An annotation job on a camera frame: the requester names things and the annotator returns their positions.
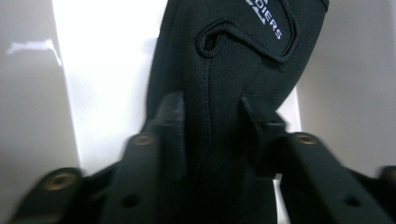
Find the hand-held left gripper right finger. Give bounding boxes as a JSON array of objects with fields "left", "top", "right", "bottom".
[{"left": 238, "top": 96, "right": 391, "bottom": 224}]

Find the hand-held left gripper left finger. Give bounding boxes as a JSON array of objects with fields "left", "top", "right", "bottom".
[{"left": 98, "top": 91, "right": 188, "bottom": 224}]

